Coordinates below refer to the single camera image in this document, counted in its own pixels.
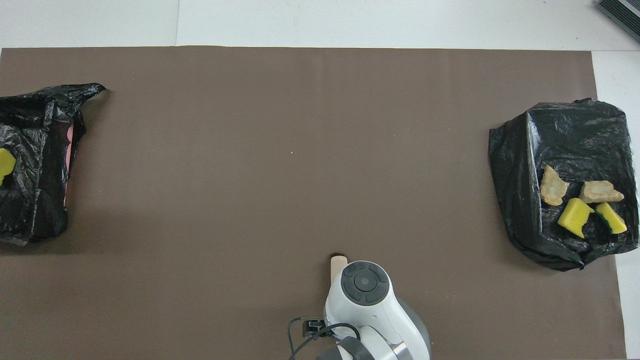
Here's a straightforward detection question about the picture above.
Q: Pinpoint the beige brush with black bristles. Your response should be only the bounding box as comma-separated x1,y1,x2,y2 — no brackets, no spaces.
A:
329,253,349,287

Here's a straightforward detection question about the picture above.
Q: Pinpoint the pale croissant bread piece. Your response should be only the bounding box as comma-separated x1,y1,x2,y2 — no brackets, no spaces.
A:
540,165,570,207

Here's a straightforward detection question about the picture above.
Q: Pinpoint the yellow notched sponge piece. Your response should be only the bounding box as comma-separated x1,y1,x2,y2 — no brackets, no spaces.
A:
557,198,595,239

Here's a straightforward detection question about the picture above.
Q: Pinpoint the orange striped croissant bread piece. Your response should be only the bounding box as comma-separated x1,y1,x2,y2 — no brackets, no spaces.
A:
579,180,625,204

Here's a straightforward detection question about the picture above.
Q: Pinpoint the yellow wedge sponge piece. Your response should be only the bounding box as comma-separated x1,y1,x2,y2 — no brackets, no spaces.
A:
595,202,628,235

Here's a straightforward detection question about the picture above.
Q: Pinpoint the yellow curved sponge piece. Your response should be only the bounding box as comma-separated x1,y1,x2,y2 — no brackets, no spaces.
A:
0,148,17,187

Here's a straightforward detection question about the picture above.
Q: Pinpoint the pink plastic bin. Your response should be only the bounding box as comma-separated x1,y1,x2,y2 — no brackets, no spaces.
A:
63,121,77,207

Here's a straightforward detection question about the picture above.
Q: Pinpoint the black plastic trash bag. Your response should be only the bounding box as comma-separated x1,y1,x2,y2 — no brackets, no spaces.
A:
0,83,107,246
489,98,640,272

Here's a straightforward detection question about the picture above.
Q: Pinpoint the brown table mat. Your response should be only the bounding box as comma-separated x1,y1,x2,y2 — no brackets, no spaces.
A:
0,46,627,360

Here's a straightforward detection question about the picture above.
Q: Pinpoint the dark grey ribbed panel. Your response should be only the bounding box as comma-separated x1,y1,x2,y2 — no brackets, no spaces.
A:
597,0,640,43

